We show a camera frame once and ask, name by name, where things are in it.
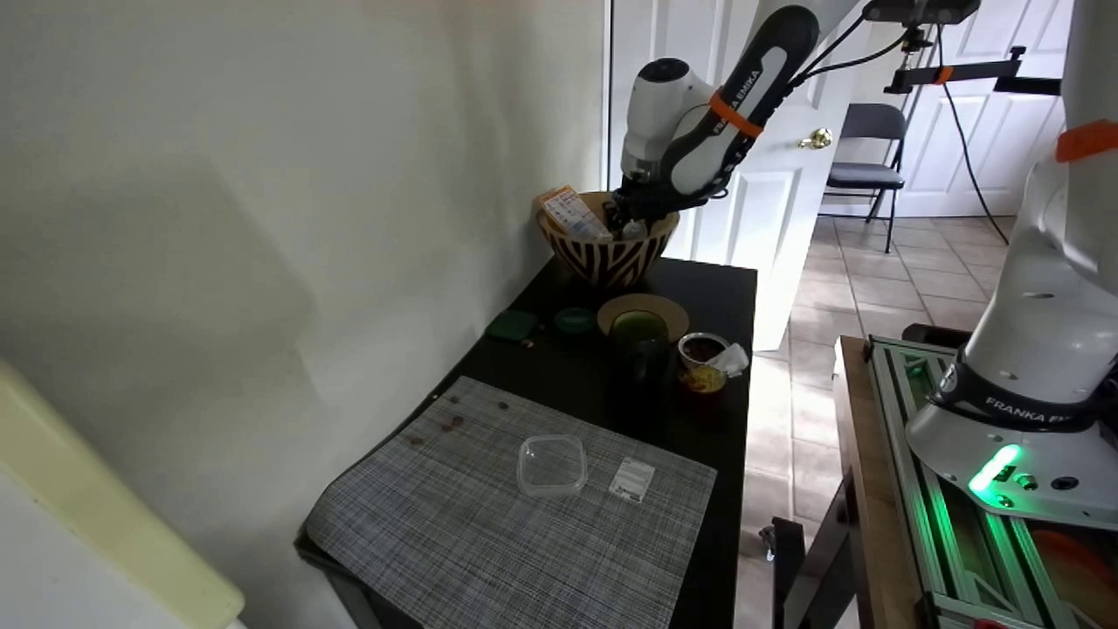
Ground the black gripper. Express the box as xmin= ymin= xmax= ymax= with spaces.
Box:
xmin=604 ymin=174 xmax=674 ymax=233

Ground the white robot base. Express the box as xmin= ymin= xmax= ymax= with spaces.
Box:
xmin=904 ymin=0 xmax=1118 ymax=530

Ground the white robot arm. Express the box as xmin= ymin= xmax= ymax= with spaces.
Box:
xmin=604 ymin=0 xmax=859 ymax=233

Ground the black mug green inside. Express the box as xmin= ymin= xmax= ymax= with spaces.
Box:
xmin=608 ymin=312 xmax=667 ymax=402

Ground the zebra pattern woven basket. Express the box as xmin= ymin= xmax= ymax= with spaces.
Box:
xmin=530 ymin=188 xmax=677 ymax=290

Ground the white box in basket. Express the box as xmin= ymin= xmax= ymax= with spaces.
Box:
xmin=542 ymin=188 xmax=611 ymax=241

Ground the round cork coaster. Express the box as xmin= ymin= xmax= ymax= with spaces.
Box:
xmin=598 ymin=293 xmax=692 ymax=340

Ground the white door with knob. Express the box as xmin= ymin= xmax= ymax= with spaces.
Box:
xmin=604 ymin=0 xmax=872 ymax=357

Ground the round green lid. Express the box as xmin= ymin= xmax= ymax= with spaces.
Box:
xmin=554 ymin=307 xmax=594 ymax=334

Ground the black side table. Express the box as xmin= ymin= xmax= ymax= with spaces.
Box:
xmin=294 ymin=257 xmax=759 ymax=629

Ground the small green square lid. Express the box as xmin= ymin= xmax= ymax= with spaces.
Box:
xmin=486 ymin=312 xmax=539 ymax=347

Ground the open tin of nuts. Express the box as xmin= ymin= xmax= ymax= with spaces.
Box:
xmin=677 ymin=332 xmax=749 ymax=393

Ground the black folding chair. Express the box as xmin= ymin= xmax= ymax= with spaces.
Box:
xmin=829 ymin=102 xmax=910 ymax=220

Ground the white label sticker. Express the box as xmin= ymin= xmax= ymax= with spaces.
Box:
xmin=608 ymin=459 xmax=656 ymax=502

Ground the clear plastic container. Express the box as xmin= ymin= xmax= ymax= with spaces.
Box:
xmin=519 ymin=433 xmax=592 ymax=495

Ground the grey woven placemat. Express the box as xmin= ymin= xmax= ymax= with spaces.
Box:
xmin=311 ymin=377 xmax=718 ymax=629

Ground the wooden workbench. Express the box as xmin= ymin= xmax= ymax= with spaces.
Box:
xmin=799 ymin=332 xmax=1118 ymax=629

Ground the black camera boom stand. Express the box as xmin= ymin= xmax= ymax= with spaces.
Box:
xmin=863 ymin=0 xmax=1061 ymax=93

